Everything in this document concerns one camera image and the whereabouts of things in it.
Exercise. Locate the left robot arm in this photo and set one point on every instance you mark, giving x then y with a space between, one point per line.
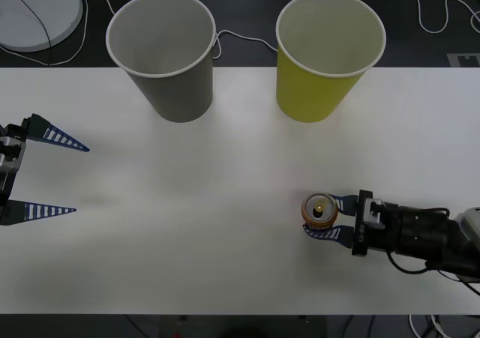
10 141

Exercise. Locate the grey plastic waste bin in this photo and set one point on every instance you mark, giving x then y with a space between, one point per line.
176 90

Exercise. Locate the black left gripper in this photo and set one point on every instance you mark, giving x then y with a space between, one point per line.
6 188

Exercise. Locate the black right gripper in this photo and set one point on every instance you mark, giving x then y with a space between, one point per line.
390 237

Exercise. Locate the orange drink can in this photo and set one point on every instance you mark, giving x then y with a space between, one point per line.
320 210

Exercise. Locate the grey marker plate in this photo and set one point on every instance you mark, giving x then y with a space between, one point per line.
463 60

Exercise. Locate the round pale grey disc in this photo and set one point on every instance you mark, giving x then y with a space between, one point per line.
22 27

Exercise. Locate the yellow-green plastic waste bin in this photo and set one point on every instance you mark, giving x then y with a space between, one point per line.
311 94

